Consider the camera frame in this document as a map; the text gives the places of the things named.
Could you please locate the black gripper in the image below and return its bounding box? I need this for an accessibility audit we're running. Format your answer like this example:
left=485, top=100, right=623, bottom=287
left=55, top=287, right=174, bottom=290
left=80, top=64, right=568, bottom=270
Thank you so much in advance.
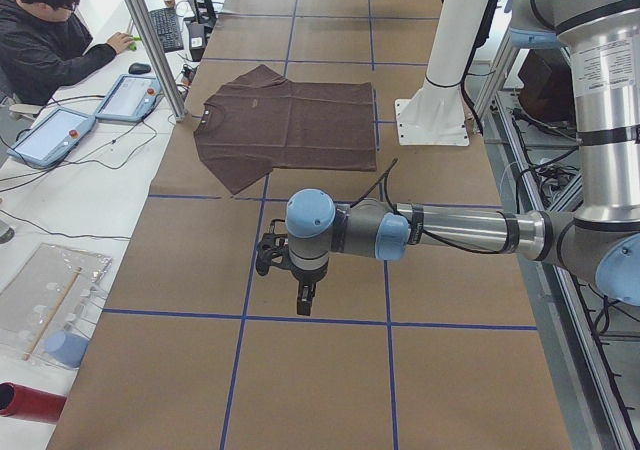
left=295, top=270, right=317, bottom=316

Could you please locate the brown t-shirt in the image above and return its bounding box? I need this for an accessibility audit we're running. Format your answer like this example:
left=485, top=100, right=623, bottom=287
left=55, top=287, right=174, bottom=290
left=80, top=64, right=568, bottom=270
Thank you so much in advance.
left=194, top=65, right=376, bottom=194

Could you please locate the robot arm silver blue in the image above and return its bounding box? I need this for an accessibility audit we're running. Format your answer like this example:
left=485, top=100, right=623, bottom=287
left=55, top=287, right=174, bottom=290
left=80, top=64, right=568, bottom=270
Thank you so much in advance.
left=283, top=0, right=639, bottom=316

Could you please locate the wooden stick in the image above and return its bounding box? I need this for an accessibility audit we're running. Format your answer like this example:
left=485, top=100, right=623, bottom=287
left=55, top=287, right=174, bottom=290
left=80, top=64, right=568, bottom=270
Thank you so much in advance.
left=22, top=267, right=82, bottom=361

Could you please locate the light blue cup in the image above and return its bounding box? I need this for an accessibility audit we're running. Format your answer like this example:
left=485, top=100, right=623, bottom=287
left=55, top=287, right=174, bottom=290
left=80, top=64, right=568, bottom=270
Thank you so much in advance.
left=45, top=330, right=89, bottom=368

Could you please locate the far blue teach pendant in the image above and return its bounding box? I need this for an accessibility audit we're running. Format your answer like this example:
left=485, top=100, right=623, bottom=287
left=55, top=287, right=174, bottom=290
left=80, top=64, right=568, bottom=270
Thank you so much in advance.
left=94, top=74, right=162, bottom=123

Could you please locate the blue teach pendant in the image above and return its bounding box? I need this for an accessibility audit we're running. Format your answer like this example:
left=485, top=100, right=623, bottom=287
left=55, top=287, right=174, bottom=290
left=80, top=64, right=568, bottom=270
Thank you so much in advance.
left=94, top=74, right=162, bottom=123
left=7, top=107, right=96, bottom=169

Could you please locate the clear plastic bag sheet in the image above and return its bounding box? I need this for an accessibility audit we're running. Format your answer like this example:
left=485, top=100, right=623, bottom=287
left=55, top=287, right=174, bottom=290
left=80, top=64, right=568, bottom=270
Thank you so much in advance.
left=1, top=244, right=112, bottom=369

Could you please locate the black computer mouse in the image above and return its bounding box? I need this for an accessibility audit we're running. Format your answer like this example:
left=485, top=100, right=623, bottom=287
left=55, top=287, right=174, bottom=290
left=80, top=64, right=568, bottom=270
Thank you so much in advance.
left=128, top=62, right=151, bottom=75

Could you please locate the black box with label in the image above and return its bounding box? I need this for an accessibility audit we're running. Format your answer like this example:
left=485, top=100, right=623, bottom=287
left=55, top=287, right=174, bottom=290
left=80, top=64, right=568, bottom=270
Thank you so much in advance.
left=186, top=22, right=207, bottom=62

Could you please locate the near blue teach pendant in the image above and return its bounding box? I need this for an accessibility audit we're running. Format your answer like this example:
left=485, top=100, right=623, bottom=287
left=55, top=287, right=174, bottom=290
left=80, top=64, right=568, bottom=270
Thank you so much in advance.
left=7, top=107, right=96, bottom=169

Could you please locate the green toy object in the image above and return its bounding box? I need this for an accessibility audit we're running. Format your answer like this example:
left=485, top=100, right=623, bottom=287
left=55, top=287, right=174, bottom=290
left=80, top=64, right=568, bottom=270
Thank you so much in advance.
left=128, top=36, right=141, bottom=51

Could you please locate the black keyboard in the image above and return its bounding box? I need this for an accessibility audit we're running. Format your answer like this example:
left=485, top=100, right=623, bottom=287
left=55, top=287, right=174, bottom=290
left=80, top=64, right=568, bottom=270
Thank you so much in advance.
left=149, top=8, right=184, bottom=52

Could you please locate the red cylinder tube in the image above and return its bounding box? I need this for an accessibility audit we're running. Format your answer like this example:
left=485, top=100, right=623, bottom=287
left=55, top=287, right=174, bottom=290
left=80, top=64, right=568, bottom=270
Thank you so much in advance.
left=1, top=382, right=66, bottom=424

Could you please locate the person in black jacket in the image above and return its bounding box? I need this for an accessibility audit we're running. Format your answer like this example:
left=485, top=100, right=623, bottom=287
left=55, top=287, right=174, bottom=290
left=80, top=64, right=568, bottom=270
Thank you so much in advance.
left=1, top=0, right=133, bottom=105

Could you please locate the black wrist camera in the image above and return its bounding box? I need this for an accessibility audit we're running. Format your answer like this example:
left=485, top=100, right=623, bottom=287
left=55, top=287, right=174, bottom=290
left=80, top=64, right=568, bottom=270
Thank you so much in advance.
left=254, top=219, right=291, bottom=276

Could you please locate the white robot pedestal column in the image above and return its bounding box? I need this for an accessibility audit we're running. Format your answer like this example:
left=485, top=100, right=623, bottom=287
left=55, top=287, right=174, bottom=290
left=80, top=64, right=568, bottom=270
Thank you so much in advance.
left=395, top=0, right=490, bottom=146

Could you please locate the aluminium side frame rail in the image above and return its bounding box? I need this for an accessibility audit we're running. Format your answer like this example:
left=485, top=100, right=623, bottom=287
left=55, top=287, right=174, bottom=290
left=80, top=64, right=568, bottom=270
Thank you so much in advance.
left=486, top=90, right=639, bottom=449

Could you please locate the aluminium frame post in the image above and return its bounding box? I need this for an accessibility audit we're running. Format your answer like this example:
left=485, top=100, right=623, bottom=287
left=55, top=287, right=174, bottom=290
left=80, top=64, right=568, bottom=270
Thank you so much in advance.
left=124, top=0, right=187, bottom=122

